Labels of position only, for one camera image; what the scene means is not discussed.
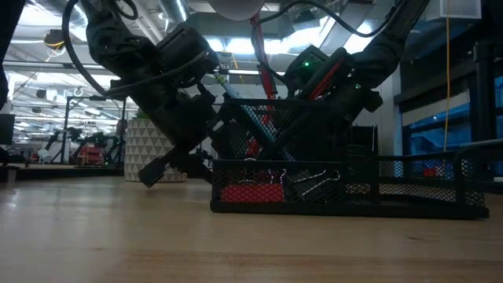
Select succulent in patterned pot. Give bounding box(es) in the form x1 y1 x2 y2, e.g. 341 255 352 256
124 108 189 183

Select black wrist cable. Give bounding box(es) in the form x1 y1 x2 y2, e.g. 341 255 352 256
61 0 210 96
257 0 408 39

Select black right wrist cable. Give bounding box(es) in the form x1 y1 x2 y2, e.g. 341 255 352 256
257 0 408 39

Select black stand pole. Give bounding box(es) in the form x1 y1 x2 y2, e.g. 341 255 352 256
472 0 500 143

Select black mesh desk organizer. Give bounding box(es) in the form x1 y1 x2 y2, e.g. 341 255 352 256
209 97 490 220

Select red binder clip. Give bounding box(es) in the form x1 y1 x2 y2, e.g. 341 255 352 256
218 181 285 204

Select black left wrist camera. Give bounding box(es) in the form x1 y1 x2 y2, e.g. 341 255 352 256
156 21 220 90

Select blue pencil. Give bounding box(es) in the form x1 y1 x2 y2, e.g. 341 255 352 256
213 72 295 161

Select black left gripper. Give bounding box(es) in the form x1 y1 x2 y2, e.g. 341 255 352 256
129 77 237 189

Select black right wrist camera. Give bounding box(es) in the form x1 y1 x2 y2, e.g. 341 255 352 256
284 44 330 97

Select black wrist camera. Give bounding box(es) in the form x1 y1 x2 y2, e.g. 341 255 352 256
284 44 330 97
156 21 220 90

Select silver ceiling duct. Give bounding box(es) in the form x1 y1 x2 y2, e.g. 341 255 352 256
159 0 190 24

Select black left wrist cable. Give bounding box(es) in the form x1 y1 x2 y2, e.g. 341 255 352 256
61 0 210 96

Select hanging linear ceiling light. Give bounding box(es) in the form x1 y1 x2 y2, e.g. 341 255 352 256
218 67 287 78

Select red and black scissors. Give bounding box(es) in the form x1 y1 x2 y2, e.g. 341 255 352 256
270 49 349 160

